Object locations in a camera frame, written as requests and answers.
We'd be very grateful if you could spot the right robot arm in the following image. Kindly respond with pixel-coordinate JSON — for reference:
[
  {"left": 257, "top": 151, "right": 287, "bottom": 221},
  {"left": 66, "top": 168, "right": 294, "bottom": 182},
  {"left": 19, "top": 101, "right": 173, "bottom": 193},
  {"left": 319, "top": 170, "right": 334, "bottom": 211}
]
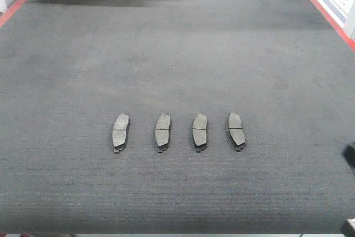
[{"left": 341, "top": 142, "right": 354, "bottom": 237}]

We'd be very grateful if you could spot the red conveyor edge rail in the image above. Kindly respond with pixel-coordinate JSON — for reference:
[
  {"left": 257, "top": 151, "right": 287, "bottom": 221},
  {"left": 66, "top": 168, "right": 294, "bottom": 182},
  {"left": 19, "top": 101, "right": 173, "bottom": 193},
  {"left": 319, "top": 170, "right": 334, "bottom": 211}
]
[{"left": 1, "top": 0, "right": 354, "bottom": 49}]

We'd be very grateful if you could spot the dark grey conveyor belt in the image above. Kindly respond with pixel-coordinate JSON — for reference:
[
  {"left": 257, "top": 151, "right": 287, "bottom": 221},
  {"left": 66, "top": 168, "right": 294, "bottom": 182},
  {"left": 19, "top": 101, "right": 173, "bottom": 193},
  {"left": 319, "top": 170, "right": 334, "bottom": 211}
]
[{"left": 1, "top": 0, "right": 354, "bottom": 234}]

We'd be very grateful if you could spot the grey brake pad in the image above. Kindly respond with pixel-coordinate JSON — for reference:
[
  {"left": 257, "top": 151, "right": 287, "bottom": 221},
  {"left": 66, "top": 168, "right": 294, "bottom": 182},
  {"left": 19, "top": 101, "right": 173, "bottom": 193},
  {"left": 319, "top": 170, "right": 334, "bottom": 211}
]
[
  {"left": 227, "top": 112, "right": 246, "bottom": 152},
  {"left": 192, "top": 113, "right": 208, "bottom": 153},
  {"left": 112, "top": 113, "right": 130, "bottom": 154},
  {"left": 155, "top": 113, "right": 171, "bottom": 153}
]

